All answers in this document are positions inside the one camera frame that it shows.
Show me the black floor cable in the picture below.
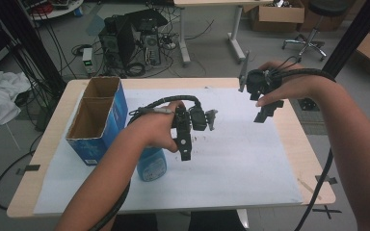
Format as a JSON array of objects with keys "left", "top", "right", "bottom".
[{"left": 0, "top": 134, "right": 43, "bottom": 212}]

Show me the white power supply unit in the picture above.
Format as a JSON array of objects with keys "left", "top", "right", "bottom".
[{"left": 82, "top": 47, "right": 96, "bottom": 75}]

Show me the floor socket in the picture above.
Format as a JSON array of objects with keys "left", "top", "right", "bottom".
[{"left": 297, "top": 97, "right": 321, "bottom": 113}]

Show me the black tape strip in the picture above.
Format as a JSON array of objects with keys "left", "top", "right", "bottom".
[
  {"left": 15, "top": 164, "right": 41, "bottom": 176},
  {"left": 314, "top": 174, "right": 338, "bottom": 186}
]

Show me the person's left hand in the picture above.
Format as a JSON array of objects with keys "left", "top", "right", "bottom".
[{"left": 124, "top": 100, "right": 186, "bottom": 154}]

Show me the blue spray bottle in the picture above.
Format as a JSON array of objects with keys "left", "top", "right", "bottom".
[{"left": 136, "top": 145, "right": 169, "bottom": 183}]

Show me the white cloth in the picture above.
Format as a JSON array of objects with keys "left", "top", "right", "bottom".
[{"left": 0, "top": 69, "right": 32, "bottom": 129}]

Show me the grey computer tower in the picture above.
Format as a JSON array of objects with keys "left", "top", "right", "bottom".
[{"left": 141, "top": 32, "right": 162, "bottom": 67}]

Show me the black stand with cables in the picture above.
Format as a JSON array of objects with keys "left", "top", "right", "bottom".
[{"left": 0, "top": 0, "right": 67, "bottom": 97}]

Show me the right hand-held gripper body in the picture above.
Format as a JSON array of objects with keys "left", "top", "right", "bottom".
[{"left": 238, "top": 50, "right": 284, "bottom": 101}]

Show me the black computer tower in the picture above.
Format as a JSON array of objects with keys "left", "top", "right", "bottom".
[{"left": 97, "top": 9, "right": 169, "bottom": 70}]

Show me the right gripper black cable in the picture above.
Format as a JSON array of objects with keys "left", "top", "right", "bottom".
[{"left": 263, "top": 56, "right": 337, "bottom": 231}]

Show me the black metal post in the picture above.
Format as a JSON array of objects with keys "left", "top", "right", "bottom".
[{"left": 321, "top": 0, "right": 370, "bottom": 80}]

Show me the black office chair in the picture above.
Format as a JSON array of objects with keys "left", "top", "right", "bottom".
[{"left": 280, "top": 0, "right": 357, "bottom": 63}]

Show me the round white table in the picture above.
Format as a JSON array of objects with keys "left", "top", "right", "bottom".
[{"left": 28, "top": 0, "right": 85, "bottom": 21}]

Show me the black tape cross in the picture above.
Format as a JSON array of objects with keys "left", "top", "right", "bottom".
[{"left": 311, "top": 204, "right": 343, "bottom": 220}]

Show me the white paper sheet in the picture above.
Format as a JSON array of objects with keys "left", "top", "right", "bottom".
[{"left": 33, "top": 88, "right": 304, "bottom": 215}]

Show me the person's right hand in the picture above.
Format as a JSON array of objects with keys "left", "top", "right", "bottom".
[{"left": 255, "top": 61, "right": 323, "bottom": 108}]

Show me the white desk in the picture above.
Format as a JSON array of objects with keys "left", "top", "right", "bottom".
[{"left": 172, "top": 0, "right": 275, "bottom": 67}]

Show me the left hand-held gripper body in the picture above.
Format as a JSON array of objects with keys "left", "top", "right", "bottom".
[{"left": 172, "top": 105, "right": 219, "bottom": 140}]

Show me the blue cardboard box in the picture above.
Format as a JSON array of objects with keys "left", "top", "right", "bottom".
[{"left": 65, "top": 76, "right": 130, "bottom": 167}]

